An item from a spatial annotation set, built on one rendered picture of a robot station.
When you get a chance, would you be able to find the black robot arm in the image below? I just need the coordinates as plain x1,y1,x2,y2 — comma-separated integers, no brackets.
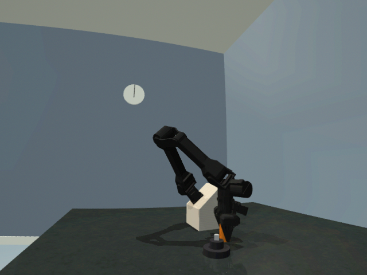
153,125,252,215

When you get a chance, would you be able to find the dark grey round pedestal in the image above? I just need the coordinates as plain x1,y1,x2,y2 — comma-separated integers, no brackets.
203,234,230,259

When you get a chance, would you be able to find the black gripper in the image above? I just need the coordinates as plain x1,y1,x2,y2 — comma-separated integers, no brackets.
214,195,240,242

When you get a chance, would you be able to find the orange knob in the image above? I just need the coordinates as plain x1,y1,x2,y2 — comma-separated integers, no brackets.
219,224,227,242

